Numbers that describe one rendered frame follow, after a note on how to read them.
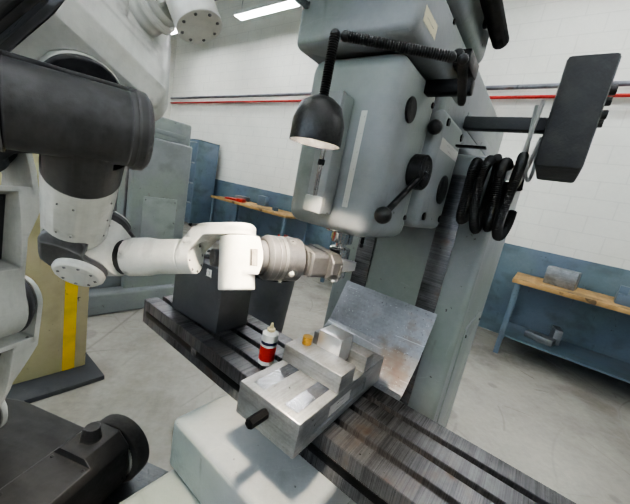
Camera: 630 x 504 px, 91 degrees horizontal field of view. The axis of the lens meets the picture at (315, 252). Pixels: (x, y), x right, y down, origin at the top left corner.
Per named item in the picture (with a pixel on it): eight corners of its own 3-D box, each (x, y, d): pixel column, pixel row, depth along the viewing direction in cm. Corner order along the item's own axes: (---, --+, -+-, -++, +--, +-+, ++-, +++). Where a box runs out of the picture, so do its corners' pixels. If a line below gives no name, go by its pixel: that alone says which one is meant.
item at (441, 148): (417, 229, 68) (449, 105, 63) (328, 208, 82) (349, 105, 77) (440, 230, 83) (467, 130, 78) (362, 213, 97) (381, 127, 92)
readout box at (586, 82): (589, 170, 58) (632, 49, 54) (532, 165, 63) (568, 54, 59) (580, 184, 74) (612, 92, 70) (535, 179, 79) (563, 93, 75)
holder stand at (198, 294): (215, 334, 87) (224, 267, 83) (171, 307, 99) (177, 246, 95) (246, 324, 97) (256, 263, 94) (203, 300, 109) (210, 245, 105)
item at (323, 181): (319, 213, 56) (343, 90, 52) (302, 209, 58) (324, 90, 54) (331, 215, 59) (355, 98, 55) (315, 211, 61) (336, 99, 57)
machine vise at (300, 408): (292, 460, 52) (304, 404, 50) (234, 411, 60) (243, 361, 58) (378, 380, 80) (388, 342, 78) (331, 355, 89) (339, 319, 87)
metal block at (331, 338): (336, 365, 67) (342, 340, 66) (314, 353, 71) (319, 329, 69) (348, 358, 72) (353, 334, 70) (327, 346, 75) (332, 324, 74)
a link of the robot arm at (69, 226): (22, 270, 51) (12, 187, 36) (63, 214, 59) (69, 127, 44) (100, 292, 56) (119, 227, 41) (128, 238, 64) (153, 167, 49)
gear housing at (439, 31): (415, 30, 45) (434, -49, 43) (291, 48, 59) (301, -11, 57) (464, 107, 72) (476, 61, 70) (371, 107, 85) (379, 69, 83)
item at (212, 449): (277, 606, 49) (290, 547, 47) (166, 462, 69) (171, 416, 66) (397, 439, 89) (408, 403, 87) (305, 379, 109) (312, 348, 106)
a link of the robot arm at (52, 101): (8, 193, 36) (-4, 98, 27) (9, 135, 39) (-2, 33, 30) (124, 202, 44) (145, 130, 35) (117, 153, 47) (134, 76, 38)
